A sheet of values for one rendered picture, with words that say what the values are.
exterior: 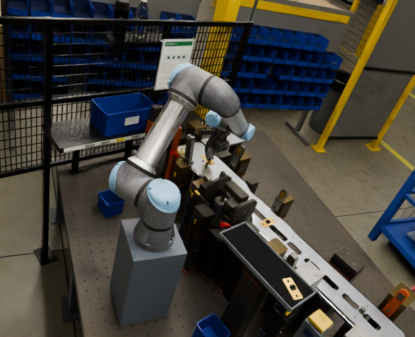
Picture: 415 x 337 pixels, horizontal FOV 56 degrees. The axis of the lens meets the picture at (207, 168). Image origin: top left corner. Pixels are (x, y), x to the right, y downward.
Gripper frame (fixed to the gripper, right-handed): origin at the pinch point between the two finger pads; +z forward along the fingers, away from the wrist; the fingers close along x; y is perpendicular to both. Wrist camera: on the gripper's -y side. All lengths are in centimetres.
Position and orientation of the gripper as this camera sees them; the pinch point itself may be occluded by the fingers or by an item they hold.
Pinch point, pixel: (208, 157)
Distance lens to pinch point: 204.4
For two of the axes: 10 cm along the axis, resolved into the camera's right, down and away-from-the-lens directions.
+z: -2.5, 7.8, 5.8
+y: 6.1, 5.9, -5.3
